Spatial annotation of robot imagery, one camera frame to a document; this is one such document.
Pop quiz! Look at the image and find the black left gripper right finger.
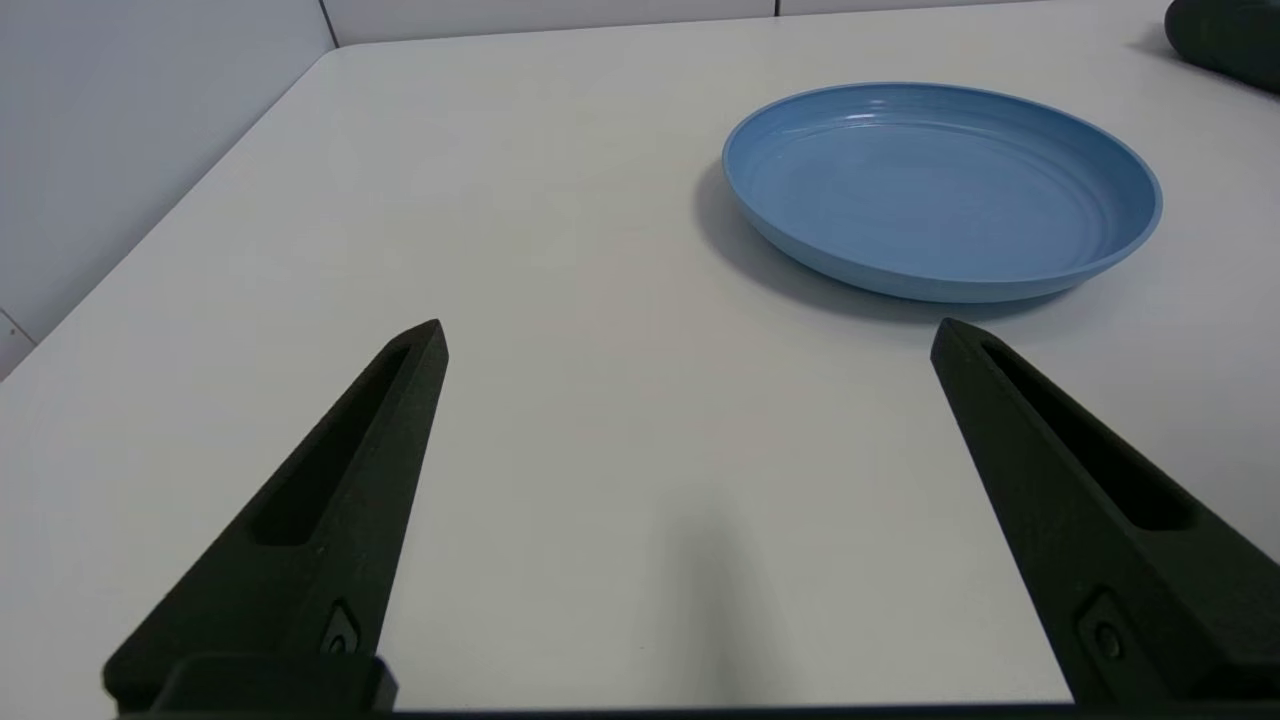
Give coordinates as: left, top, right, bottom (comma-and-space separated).
930, 318, 1280, 704

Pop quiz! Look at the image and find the blue round plate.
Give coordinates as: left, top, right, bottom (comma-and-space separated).
722, 82, 1164, 304

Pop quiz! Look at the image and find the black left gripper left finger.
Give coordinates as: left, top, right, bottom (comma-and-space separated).
103, 320, 449, 713

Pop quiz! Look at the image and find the green-handled black bristle brush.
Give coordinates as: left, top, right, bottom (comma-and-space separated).
1164, 0, 1280, 97

